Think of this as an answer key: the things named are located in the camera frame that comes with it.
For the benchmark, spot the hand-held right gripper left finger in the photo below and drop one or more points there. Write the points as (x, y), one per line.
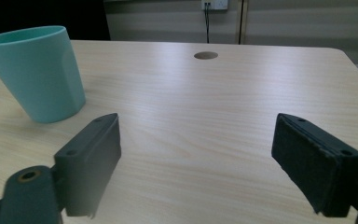
(88, 165)

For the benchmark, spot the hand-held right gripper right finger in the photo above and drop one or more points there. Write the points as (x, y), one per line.
(317, 168)

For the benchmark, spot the teal plastic cup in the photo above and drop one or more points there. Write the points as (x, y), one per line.
(37, 74)

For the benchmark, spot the black vertical pole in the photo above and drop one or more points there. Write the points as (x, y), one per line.
(241, 21)

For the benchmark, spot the white wall socket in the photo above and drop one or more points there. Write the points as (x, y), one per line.
(215, 4)

